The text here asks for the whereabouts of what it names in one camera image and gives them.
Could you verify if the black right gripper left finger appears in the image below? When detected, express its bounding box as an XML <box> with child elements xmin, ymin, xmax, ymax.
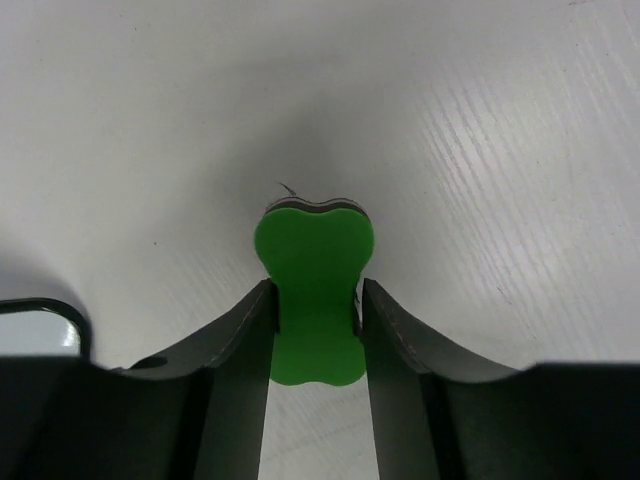
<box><xmin>1</xmin><ymin>280</ymin><xmax>277</xmax><ymax>479</ymax></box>

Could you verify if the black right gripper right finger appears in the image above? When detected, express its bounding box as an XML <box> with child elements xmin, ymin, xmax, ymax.
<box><xmin>361</xmin><ymin>280</ymin><xmax>639</xmax><ymax>479</ymax></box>

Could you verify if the white whiteboard black frame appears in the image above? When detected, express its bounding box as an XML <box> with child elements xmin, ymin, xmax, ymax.
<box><xmin>1</xmin><ymin>298</ymin><xmax>93</xmax><ymax>360</ymax></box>

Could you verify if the green whiteboard eraser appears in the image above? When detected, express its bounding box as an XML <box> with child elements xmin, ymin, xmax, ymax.
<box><xmin>254</xmin><ymin>196</ymin><xmax>375</xmax><ymax>386</ymax></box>

